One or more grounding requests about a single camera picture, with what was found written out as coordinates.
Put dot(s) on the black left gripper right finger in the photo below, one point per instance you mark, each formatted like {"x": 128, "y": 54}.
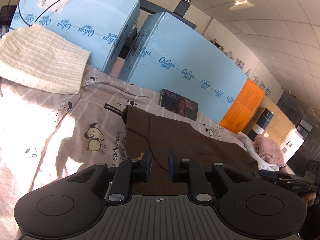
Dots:
{"x": 191, "y": 173}

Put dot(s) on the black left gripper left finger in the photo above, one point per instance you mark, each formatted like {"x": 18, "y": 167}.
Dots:
{"x": 127, "y": 174}

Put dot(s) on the brown button-up garment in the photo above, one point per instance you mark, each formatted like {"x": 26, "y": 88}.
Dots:
{"x": 146, "y": 132}

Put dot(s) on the pink knitted garment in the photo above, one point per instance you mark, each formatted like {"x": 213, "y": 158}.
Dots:
{"x": 268, "y": 150}

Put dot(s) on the brown cardboard box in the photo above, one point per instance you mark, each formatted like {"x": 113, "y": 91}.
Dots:
{"x": 279, "y": 126}

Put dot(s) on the black smartphone playing video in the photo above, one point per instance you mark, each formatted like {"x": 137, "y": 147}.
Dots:
{"x": 179, "y": 104}

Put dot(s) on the dark blue thermos bottle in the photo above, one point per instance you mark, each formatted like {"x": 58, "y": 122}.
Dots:
{"x": 261, "y": 124}

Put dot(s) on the orange cardboard box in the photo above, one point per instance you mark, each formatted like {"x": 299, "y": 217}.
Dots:
{"x": 243, "y": 107}

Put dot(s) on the striped cartoon dog bedsheet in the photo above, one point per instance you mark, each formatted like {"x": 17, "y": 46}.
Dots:
{"x": 46, "y": 136}

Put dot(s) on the large light blue carton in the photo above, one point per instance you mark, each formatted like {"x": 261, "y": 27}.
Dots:
{"x": 168, "y": 54}

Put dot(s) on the cream knitted sweater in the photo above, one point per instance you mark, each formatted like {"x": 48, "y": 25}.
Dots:
{"x": 39, "y": 58}

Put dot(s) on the black power adapter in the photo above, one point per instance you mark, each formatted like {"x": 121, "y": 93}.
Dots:
{"x": 182, "y": 8}

